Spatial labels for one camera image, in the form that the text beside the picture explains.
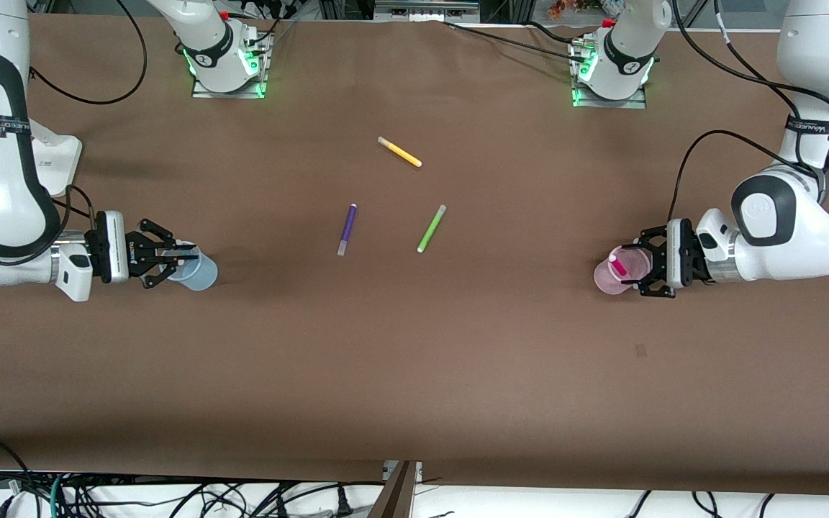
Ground white desk lamp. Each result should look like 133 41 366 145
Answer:
26 119 83 197

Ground yellow marker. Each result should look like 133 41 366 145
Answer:
378 136 423 168

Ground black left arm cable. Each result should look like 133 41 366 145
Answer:
666 0 829 225

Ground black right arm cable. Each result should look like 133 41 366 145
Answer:
29 0 149 221

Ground translucent blue plastic cup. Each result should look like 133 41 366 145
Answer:
158 240 219 292

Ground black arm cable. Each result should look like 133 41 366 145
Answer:
666 0 829 225
29 0 149 221

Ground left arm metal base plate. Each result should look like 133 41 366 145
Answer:
570 36 648 109

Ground purple marker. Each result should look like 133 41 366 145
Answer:
337 204 358 258

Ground green marker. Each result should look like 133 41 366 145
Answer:
416 204 448 254

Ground translucent pink plastic cup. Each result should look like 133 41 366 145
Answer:
593 245 651 296

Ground black cable bundle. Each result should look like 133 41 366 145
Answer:
62 478 386 518

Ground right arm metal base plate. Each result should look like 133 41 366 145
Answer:
191 29 269 99

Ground black cable across table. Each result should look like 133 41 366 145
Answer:
443 20 589 64

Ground aluminium frame rail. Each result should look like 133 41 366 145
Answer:
375 0 481 22

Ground aluminium table leg profile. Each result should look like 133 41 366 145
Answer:
368 460 422 518

